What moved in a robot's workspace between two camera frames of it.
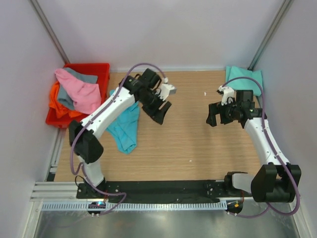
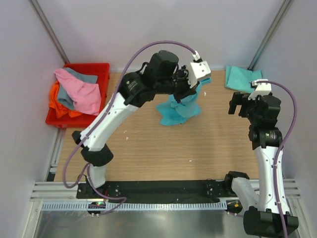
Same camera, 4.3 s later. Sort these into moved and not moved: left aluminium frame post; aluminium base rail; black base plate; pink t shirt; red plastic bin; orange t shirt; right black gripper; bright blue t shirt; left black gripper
Moved: right black gripper; left black gripper; bright blue t shirt
Not moved: left aluminium frame post; black base plate; pink t shirt; aluminium base rail; red plastic bin; orange t shirt
